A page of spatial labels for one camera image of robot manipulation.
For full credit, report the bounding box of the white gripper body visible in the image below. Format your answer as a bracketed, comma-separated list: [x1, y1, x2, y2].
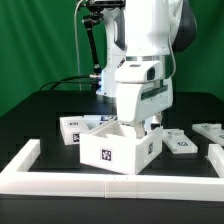
[115, 61, 173, 126]

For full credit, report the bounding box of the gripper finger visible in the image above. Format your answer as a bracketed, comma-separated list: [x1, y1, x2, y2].
[151, 113, 163, 130]
[134, 122, 145, 139]

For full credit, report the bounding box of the white cabinet door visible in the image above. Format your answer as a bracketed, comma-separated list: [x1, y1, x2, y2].
[192, 123, 224, 146]
[163, 129, 198, 154]

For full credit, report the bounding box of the white cabinet body box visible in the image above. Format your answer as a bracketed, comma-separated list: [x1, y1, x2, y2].
[80, 120, 163, 175]

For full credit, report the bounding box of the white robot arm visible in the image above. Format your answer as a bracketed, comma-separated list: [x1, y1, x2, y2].
[86, 0, 197, 139]

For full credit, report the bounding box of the white flat tagged panel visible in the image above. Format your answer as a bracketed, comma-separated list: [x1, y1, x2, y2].
[84, 115, 114, 129]

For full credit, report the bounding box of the small white tagged block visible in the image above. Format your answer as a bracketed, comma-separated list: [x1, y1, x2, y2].
[60, 116, 89, 145]

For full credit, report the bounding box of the black cable bundle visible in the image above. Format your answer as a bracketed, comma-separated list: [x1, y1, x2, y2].
[39, 75, 101, 92]

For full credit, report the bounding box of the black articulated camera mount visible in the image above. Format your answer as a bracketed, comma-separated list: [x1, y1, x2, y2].
[82, 0, 126, 96]

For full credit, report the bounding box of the grey hanging cable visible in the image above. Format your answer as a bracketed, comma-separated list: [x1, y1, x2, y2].
[73, 0, 87, 92]

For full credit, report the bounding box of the white U-shaped boundary frame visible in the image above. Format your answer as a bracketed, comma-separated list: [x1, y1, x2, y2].
[0, 139, 224, 202]

